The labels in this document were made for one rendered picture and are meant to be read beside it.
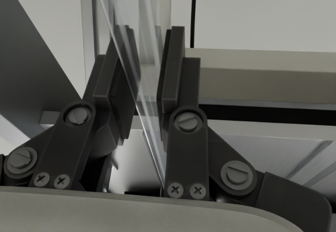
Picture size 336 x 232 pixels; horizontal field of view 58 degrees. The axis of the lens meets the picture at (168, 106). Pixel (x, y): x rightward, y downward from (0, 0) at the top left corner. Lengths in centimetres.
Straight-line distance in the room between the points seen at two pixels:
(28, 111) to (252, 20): 174
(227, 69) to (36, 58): 40
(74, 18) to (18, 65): 183
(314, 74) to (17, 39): 49
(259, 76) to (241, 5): 134
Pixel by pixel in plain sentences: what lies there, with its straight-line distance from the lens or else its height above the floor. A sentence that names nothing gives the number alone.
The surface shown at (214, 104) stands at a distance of 24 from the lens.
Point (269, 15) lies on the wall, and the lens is 190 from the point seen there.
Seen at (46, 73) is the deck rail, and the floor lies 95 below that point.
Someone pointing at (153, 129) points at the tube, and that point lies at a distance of 16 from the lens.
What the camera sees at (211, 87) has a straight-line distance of 56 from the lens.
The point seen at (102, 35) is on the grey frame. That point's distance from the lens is 43.
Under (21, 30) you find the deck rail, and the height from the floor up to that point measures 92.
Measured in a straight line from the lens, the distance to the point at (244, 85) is 56.
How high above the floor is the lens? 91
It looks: 17 degrees up
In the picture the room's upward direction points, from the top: 179 degrees counter-clockwise
